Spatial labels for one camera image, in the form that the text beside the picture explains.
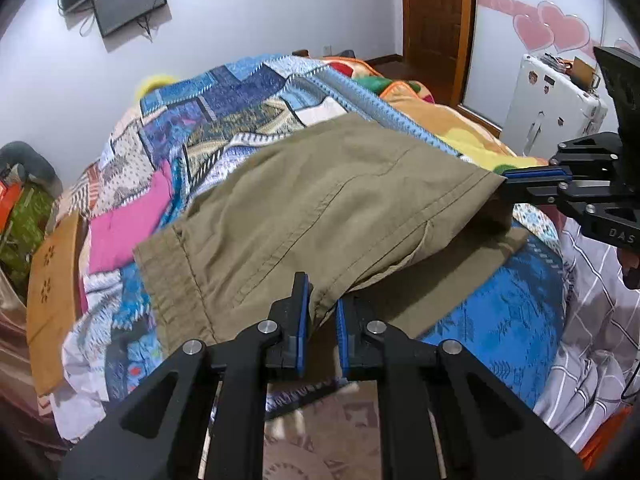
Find brown board with flower cutouts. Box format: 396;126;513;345
25;210;92;397

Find white hard case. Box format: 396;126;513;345
501;53;609;159

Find pink heart wall stickers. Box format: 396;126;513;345
477;0;640;57

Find pink cloth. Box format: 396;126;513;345
89;159;177;275

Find khaki pants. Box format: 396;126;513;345
134;112;531;357

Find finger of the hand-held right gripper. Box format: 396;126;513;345
502;132;623;183
500;181;640;249

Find beige patterned rug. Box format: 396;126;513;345
262;379;447;480

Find wooden door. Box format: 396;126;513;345
400;0;477;107

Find orange cloth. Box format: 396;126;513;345
575;404;640;472

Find yellow plush item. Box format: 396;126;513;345
134;74;182;100

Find orange and yellow blanket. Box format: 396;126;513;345
320;56;551;171

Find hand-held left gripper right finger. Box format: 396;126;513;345
336;299;586;480

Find wall-mounted television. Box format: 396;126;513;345
92;0;169;39

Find white striped bed sheet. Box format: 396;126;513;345
532;212;640;455

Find green patterned bag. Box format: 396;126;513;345
0;180;57;303

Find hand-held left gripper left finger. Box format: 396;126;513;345
59;272;313;480

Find blue patchwork quilt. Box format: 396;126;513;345
52;52;568;443

